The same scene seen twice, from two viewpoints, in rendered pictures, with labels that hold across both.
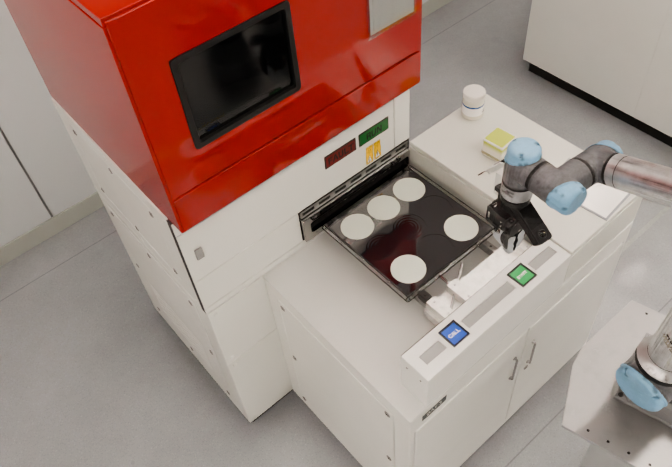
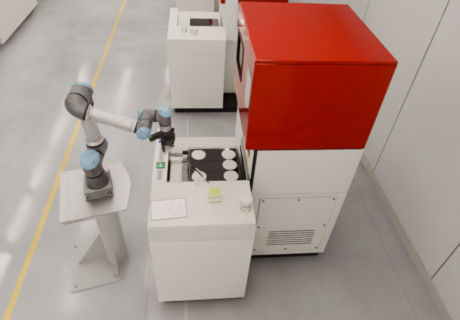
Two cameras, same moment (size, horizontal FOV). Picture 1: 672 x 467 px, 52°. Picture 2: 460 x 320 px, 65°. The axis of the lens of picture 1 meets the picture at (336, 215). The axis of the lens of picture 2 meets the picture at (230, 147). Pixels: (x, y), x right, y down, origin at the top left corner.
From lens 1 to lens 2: 2.86 m
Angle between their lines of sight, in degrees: 75
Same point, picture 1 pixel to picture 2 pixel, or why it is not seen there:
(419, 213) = (217, 170)
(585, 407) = (118, 169)
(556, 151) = (195, 216)
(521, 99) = not seen: outside the picture
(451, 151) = (230, 187)
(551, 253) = (158, 179)
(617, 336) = (122, 194)
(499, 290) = (162, 157)
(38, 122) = (397, 142)
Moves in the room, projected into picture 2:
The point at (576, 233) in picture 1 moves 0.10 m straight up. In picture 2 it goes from (156, 189) to (155, 177)
